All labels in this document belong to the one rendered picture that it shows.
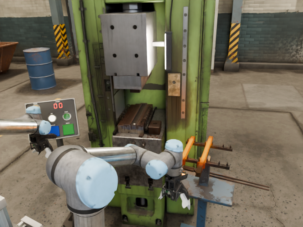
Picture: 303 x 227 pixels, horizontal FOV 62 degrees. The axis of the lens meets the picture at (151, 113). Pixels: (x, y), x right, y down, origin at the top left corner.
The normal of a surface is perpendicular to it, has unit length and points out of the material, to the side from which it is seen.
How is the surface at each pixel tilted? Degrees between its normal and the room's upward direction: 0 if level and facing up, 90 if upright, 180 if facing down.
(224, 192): 0
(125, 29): 90
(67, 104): 60
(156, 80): 90
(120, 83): 90
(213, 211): 0
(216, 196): 0
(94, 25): 90
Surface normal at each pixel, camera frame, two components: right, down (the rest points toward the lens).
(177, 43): -0.17, 0.40
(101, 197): 0.80, 0.10
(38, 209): -0.03, -0.91
